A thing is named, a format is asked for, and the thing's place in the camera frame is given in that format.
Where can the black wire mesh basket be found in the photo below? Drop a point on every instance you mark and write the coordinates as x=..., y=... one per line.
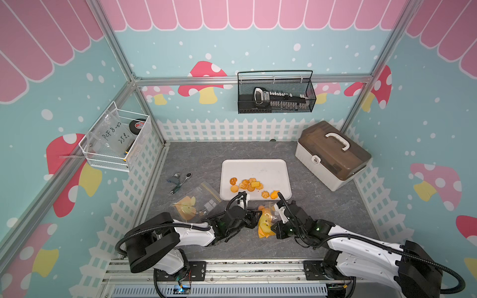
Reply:
x=284, y=91

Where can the black tape roll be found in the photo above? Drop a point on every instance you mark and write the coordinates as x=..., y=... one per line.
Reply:
x=135, y=126

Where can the orange fish shaped cookie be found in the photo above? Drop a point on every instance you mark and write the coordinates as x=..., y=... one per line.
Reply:
x=274, y=195

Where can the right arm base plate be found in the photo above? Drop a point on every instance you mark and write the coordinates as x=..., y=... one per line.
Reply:
x=315, y=270

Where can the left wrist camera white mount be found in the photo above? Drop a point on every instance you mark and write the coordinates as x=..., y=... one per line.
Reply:
x=242, y=200

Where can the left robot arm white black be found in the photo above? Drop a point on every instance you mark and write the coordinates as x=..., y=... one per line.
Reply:
x=158, y=242

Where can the leaf shaped cookie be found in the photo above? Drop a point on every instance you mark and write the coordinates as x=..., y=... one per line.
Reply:
x=259, y=186

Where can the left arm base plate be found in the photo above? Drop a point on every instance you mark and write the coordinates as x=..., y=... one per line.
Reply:
x=193, y=271

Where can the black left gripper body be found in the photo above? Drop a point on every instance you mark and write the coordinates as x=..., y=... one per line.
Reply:
x=248, y=221

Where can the green handled tool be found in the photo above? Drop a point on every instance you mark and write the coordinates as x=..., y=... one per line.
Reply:
x=178, y=181

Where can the round pretzel cookie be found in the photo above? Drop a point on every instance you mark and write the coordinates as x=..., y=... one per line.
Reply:
x=233, y=181

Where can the flower shaped cookie on tray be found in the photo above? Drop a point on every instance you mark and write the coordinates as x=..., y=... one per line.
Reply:
x=265, y=194

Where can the white plastic tray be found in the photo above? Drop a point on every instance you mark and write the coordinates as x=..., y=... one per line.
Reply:
x=272, y=173

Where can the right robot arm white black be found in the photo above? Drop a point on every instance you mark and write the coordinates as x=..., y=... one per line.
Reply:
x=407, y=268

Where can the white box brown lid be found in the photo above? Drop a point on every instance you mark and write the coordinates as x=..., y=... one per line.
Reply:
x=330, y=155

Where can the white wire basket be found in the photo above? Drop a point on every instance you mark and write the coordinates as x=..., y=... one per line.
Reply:
x=142, y=151

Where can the ridged round cookie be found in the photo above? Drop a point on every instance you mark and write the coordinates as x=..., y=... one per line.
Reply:
x=244, y=184

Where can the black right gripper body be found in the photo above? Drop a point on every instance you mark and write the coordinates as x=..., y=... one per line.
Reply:
x=284, y=230

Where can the ziploc bag with yellow snack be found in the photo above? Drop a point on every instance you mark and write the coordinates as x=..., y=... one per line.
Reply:
x=266, y=220

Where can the socket set in basket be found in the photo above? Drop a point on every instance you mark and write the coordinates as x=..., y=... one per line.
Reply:
x=263, y=98

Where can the labelled clear plastic bag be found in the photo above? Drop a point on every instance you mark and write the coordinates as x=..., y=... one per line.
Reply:
x=110, y=136

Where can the clear ziploc bag of cookies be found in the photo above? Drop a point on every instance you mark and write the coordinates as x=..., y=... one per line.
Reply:
x=196, y=205

